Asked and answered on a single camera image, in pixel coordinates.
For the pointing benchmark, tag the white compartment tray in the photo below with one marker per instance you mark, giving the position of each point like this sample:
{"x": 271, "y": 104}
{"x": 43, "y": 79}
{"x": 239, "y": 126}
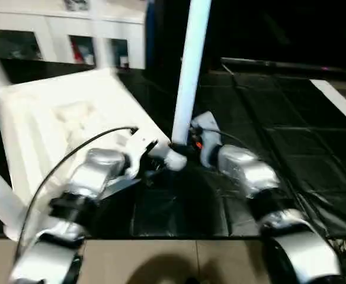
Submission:
{"x": 54, "y": 124}

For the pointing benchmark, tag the black work mat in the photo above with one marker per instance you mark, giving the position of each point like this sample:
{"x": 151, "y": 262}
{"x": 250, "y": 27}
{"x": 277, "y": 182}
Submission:
{"x": 279, "y": 148}

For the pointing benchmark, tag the long black bar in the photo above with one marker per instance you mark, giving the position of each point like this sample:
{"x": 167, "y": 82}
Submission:
{"x": 291, "y": 64}

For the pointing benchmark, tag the small red bottle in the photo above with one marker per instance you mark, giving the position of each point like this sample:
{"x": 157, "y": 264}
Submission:
{"x": 78, "y": 54}

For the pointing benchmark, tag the white glass-door cabinet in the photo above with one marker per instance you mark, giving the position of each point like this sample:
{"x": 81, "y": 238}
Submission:
{"x": 42, "y": 29}

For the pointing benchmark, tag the silver crumpled object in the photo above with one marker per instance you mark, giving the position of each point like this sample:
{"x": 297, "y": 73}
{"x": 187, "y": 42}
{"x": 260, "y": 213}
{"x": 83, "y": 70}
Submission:
{"x": 76, "y": 5}

